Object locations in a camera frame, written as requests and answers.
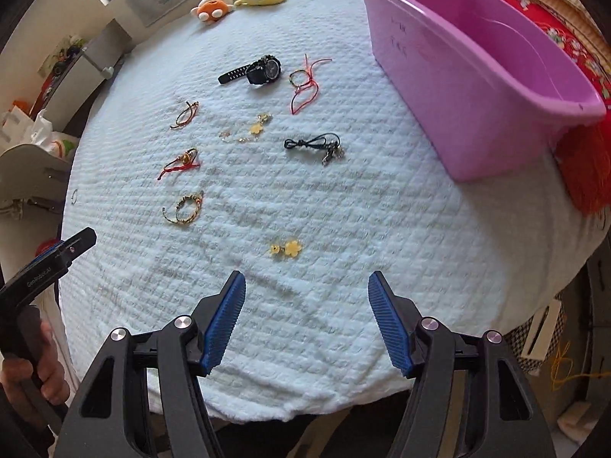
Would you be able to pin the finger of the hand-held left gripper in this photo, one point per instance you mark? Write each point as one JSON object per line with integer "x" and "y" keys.
{"x": 79, "y": 243}

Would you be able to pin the person's left hand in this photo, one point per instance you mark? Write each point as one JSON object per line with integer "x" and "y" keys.
{"x": 55, "y": 372}

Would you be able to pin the red basket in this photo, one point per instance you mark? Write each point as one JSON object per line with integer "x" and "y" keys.
{"x": 47, "y": 248}

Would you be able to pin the person's dark pants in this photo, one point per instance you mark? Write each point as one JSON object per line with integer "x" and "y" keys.
{"x": 310, "y": 439}

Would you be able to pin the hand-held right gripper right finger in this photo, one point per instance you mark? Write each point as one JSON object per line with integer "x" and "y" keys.
{"x": 389, "y": 324}

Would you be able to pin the white cabinet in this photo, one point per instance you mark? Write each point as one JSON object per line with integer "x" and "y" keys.
{"x": 100, "y": 52}

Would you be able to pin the yellow flower charm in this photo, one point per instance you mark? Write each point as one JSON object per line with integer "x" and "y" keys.
{"x": 292, "y": 248}

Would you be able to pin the white plastic bags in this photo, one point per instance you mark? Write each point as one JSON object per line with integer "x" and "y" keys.
{"x": 28, "y": 129}

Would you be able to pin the orange fuzzy pillow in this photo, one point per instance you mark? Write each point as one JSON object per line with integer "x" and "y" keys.
{"x": 587, "y": 167}

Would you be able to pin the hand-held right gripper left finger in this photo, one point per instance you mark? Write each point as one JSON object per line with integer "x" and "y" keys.
{"x": 224, "y": 324}

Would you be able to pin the white textured blanket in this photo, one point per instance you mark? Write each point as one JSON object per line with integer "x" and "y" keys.
{"x": 334, "y": 200}

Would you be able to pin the grey chair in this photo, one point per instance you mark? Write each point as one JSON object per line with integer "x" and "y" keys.
{"x": 28, "y": 171}

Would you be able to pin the red cartoon print quilt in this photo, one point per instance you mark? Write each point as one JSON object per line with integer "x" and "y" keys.
{"x": 539, "y": 14}

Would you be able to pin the black wrist watch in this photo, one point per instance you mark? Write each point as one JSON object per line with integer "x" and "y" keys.
{"x": 262, "y": 70}

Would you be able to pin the orange plush toy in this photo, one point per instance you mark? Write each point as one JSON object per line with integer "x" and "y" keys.
{"x": 215, "y": 7}

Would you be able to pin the pink plastic bin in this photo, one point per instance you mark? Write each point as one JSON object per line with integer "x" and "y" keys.
{"x": 477, "y": 105}

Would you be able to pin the checkered cloth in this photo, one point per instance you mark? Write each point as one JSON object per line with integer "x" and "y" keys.
{"x": 520, "y": 338}

